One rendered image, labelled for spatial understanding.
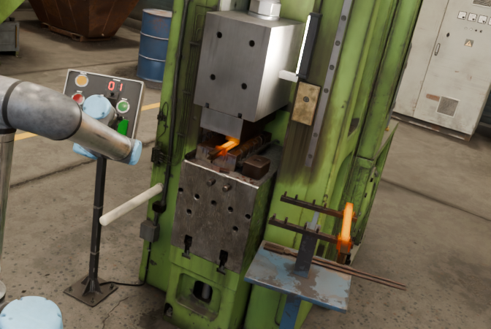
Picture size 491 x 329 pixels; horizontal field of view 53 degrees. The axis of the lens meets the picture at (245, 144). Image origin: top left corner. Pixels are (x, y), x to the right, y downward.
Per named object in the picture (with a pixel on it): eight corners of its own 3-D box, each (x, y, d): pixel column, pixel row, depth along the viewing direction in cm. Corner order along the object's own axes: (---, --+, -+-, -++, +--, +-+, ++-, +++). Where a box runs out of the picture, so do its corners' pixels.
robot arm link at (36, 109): (63, 85, 112) (147, 140, 178) (14, 74, 113) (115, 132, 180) (48, 134, 110) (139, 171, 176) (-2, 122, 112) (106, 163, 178)
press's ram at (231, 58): (272, 129, 205) (292, 32, 191) (193, 103, 218) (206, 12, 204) (304, 109, 242) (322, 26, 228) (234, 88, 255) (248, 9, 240)
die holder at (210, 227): (240, 274, 224) (258, 187, 208) (169, 243, 237) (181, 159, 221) (283, 225, 273) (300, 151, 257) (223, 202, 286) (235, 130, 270)
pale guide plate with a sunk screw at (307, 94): (310, 126, 211) (319, 87, 205) (291, 120, 214) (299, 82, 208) (312, 124, 212) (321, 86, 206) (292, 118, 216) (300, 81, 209)
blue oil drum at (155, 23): (158, 85, 657) (166, 17, 626) (126, 73, 683) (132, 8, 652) (186, 80, 706) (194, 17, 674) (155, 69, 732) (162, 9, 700)
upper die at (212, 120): (240, 140, 213) (243, 119, 210) (199, 126, 220) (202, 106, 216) (275, 119, 250) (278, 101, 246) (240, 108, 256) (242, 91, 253)
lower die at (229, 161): (234, 172, 219) (237, 154, 215) (194, 158, 225) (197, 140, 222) (269, 147, 255) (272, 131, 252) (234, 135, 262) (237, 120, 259)
